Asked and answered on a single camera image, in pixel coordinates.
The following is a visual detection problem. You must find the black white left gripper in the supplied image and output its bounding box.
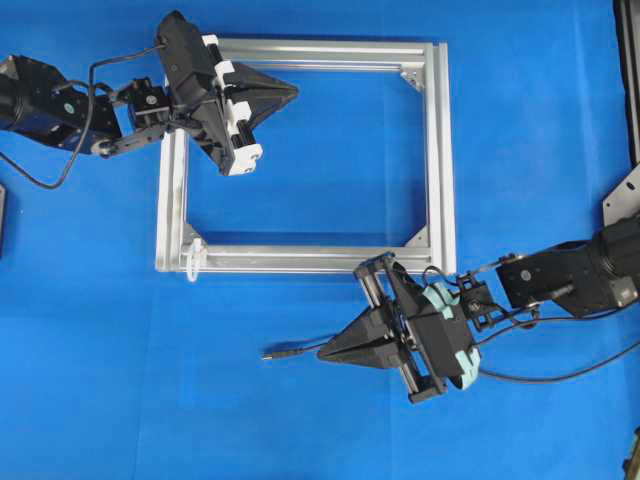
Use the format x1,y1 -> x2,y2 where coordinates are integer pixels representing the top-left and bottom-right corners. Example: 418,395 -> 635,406
156,10 -> 299,176

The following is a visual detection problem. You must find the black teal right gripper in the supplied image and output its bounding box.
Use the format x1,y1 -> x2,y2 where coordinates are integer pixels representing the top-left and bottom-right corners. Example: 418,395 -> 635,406
317,253 -> 481,404

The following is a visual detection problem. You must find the black usb cable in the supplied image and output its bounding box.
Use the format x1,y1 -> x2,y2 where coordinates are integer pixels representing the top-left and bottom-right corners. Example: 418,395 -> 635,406
260,335 -> 346,362

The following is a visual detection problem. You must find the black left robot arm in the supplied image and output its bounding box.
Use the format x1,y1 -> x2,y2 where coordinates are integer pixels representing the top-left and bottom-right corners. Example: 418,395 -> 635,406
1,11 -> 299,176

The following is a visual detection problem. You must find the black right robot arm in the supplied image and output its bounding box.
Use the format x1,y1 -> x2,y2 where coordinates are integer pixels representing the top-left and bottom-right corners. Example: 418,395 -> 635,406
317,216 -> 639,403

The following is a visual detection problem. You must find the white zip tie loop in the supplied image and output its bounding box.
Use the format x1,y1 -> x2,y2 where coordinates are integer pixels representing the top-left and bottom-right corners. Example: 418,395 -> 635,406
183,238 -> 207,283

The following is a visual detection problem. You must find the dark object bottom right corner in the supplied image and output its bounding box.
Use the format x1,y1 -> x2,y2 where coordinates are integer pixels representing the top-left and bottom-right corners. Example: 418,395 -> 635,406
622,427 -> 640,480

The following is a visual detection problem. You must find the aluminium extrusion rectangular frame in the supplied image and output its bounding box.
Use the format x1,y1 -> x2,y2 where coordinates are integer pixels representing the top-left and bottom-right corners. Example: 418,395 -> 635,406
155,35 -> 457,274

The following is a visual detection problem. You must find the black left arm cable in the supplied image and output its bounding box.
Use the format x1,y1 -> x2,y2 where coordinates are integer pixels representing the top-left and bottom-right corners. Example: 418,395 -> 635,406
0,45 -> 169,190

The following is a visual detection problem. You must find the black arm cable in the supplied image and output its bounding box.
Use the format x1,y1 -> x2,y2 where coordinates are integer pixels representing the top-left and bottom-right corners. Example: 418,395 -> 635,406
422,264 -> 640,385
0,45 -> 169,190

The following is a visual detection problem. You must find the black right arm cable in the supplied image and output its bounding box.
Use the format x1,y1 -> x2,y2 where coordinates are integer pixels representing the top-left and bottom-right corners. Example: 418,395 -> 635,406
422,264 -> 640,385

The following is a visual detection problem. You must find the grey metal bracket right edge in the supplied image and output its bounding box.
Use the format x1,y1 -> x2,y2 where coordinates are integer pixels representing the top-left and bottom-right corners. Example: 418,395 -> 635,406
602,165 -> 640,226

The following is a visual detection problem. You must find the black post top right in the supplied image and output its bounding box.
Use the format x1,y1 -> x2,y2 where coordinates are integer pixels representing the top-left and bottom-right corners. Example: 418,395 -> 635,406
613,0 -> 639,167

